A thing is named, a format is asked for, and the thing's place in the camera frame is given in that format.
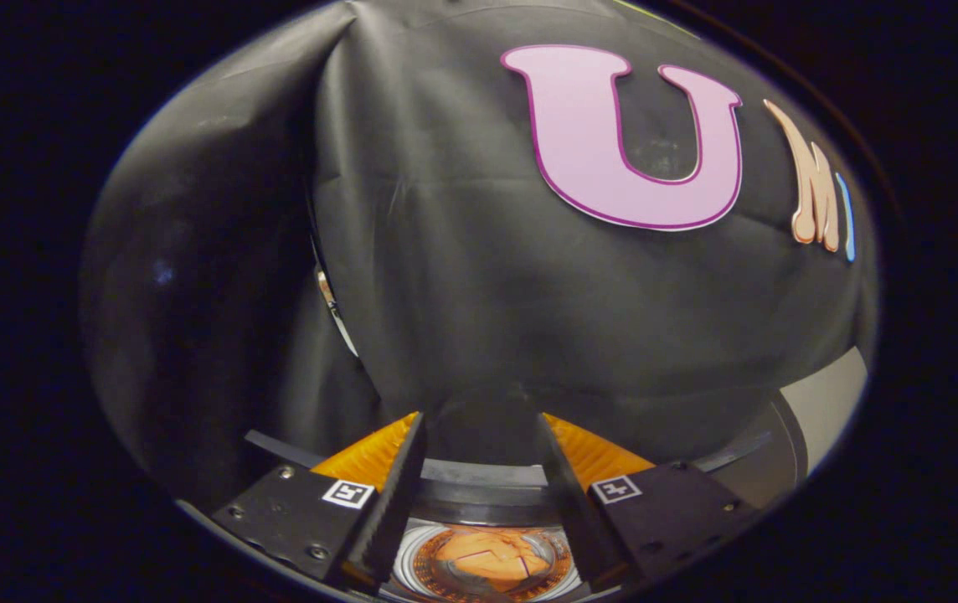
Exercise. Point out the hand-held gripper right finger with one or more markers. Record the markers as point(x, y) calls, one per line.
point(579, 519)

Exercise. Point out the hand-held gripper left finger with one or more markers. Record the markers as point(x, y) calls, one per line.
point(391, 511)

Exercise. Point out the orange polo shirt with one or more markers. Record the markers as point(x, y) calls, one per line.
point(487, 557)

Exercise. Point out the black backdrop cloth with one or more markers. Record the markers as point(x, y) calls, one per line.
point(462, 276)

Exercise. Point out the white door cabinet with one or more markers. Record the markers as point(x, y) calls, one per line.
point(831, 402)

